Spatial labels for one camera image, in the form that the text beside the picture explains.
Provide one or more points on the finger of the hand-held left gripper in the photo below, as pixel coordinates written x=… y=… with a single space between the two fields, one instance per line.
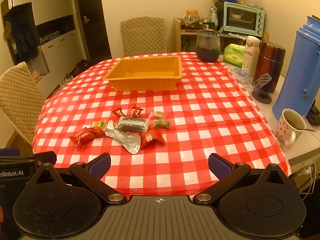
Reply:
x=46 y=157
x=10 y=152

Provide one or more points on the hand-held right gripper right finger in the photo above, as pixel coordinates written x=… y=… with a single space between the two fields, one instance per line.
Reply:
x=218 y=166

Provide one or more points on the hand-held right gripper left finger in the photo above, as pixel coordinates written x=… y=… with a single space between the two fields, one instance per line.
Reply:
x=100 y=165

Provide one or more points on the large red snack packet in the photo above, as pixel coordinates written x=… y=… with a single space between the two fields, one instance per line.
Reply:
x=82 y=136

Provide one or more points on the silver pouch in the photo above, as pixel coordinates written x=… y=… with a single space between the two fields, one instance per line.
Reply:
x=125 y=138

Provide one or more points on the green white small packet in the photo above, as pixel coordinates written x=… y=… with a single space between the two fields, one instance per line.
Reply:
x=98 y=124

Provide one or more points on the dark green clear snack packet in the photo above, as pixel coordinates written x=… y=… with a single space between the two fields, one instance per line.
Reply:
x=133 y=125

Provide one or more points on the red snack packet white print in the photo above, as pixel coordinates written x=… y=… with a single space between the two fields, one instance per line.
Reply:
x=150 y=138

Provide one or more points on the small red candy packet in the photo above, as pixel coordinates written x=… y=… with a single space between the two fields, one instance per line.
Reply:
x=119 y=111
x=136 y=111

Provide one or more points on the beige clear snack packet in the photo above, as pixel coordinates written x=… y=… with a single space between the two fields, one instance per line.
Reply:
x=157 y=115

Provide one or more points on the orange plastic tray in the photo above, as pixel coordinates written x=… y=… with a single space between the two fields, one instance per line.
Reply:
x=140 y=80

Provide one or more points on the red checked tablecloth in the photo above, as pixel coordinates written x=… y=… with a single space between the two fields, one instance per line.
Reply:
x=200 y=120

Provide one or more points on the beige quilted chair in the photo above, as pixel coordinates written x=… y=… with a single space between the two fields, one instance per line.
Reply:
x=17 y=97
x=143 y=36

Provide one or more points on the white patterned mug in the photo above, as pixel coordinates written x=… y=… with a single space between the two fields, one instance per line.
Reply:
x=287 y=130

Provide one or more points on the small blue tissue pack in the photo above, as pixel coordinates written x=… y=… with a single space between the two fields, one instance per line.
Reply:
x=240 y=74

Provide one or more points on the grey phone stand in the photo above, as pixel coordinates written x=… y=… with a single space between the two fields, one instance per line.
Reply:
x=262 y=81

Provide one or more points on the row of shoes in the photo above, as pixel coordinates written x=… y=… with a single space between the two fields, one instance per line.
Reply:
x=80 y=66

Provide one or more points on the metal spoon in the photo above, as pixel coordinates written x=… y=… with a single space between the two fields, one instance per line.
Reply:
x=308 y=130

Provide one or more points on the green tissue pack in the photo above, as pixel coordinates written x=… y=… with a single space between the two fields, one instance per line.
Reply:
x=233 y=55

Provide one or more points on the white thermos bottle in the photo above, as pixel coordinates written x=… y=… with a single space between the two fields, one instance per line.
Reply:
x=251 y=57

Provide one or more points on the hanging dark coats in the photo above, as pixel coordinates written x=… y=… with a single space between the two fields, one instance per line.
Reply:
x=22 y=37

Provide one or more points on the brown metal flask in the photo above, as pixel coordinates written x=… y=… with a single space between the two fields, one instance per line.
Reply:
x=271 y=62

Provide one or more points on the blue thermos jug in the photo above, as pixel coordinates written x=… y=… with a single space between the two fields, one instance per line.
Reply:
x=295 y=75

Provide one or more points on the glass jar with dark liquid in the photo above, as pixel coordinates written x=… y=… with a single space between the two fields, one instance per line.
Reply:
x=208 y=47

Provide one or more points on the wooden shelf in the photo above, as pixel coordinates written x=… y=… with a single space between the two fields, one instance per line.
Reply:
x=178 y=35

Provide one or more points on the dark door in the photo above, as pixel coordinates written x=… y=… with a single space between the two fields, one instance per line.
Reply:
x=92 y=17

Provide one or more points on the black appliance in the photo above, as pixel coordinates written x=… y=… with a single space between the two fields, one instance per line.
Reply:
x=219 y=15

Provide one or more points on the jar with orange lid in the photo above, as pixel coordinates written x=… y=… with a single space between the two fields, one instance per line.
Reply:
x=191 y=17

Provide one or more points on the white bowl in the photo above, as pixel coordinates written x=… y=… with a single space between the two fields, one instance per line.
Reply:
x=237 y=15

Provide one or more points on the light blue toaster oven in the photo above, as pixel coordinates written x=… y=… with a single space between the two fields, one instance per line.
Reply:
x=260 y=20

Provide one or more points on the white cabinet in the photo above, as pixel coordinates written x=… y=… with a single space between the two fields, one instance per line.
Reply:
x=50 y=5

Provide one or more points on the green bag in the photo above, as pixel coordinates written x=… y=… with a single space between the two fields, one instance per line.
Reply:
x=213 y=13

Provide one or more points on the clear plastic bag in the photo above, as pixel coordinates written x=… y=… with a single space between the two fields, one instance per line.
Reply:
x=253 y=1

